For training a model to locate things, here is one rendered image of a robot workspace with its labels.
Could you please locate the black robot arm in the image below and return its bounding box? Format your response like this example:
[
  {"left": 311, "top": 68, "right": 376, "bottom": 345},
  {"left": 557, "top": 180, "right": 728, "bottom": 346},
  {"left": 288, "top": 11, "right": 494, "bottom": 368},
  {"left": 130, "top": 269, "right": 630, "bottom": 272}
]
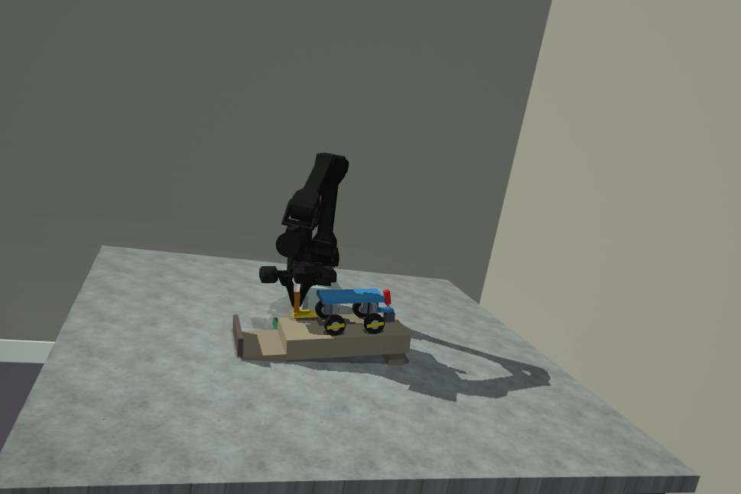
[{"left": 276, "top": 153, "right": 349, "bottom": 286}]

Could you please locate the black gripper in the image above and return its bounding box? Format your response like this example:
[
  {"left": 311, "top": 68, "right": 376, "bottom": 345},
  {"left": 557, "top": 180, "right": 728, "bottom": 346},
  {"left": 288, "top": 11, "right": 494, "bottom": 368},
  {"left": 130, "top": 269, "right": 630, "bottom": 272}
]
[{"left": 259, "top": 249, "right": 337, "bottom": 307}]

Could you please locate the yellow wedge chock with orange handle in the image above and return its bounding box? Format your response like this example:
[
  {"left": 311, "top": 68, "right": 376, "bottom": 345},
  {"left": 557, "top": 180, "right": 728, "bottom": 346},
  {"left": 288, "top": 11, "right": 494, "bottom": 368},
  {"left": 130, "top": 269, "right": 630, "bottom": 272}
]
[{"left": 292, "top": 292, "right": 319, "bottom": 319}]

